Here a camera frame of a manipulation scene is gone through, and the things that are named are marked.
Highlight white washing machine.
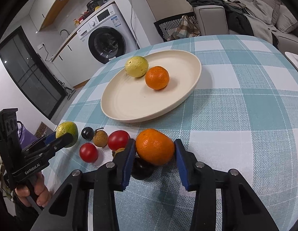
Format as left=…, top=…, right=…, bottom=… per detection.
left=77, top=3, right=139, bottom=64

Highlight dark plum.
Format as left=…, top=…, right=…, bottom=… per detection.
left=81, top=127, right=95, bottom=141
left=131, top=157, right=155, bottom=180

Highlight person's left hand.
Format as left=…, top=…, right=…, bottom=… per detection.
left=15, top=172, right=51, bottom=207

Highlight orange tangerine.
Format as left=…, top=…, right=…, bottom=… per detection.
left=135, top=129, right=175, bottom=166

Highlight red tomato front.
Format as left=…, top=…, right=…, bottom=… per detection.
left=79, top=142, right=98, bottom=163

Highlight red tomato back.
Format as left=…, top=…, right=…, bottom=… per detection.
left=108, top=130, right=130, bottom=151

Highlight orange in plate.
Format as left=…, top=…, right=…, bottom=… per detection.
left=145, top=66, right=170, bottom=90

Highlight teal checkered tablecloth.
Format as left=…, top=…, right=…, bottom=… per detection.
left=43, top=35, right=298, bottom=230

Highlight grey sofa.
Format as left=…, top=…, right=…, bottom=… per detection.
left=193, top=0, right=298, bottom=53

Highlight white kitchen cabinet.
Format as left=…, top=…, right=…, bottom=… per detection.
left=53, top=35, right=92, bottom=87

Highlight black patterned chair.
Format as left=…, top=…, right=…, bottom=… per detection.
left=154, top=12, right=198, bottom=42

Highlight large yellow guava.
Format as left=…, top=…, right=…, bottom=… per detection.
left=56, top=121, right=78, bottom=148

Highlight brown pear with stem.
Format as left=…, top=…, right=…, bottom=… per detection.
left=93, top=128, right=108, bottom=148

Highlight red tomato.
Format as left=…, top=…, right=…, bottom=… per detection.
left=108, top=130, right=130, bottom=151
left=79, top=142, right=98, bottom=163

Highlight black glass door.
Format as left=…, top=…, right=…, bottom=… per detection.
left=0, top=27, right=66, bottom=119

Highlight black clothes on sofa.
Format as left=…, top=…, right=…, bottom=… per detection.
left=186, top=0, right=254, bottom=36

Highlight plaid cloth on chair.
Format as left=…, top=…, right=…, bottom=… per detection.
left=168, top=15, right=201, bottom=41

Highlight small yellow guava in plate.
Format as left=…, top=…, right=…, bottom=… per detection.
left=125, top=56, right=149, bottom=78

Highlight yellow bottle on counter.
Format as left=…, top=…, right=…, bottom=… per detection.
left=73, top=19, right=80, bottom=27

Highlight grey cushion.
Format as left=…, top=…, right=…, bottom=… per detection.
left=275, top=5, right=298, bottom=33

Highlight cream oval plate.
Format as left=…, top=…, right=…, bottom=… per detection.
left=100, top=49, right=202, bottom=123

